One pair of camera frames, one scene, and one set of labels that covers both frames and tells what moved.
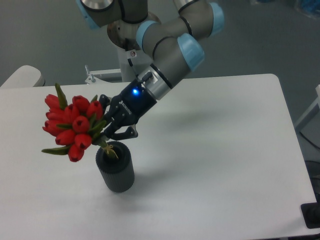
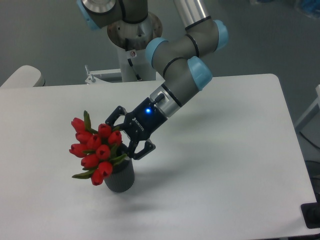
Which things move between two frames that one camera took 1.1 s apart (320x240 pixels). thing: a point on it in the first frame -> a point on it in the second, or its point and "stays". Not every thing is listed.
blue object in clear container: (310, 5) stays
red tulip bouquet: (76, 123) -> (97, 148)
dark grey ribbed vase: (118, 173) stays
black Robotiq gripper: (133, 102) -> (140, 124)
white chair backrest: (24, 76) stays
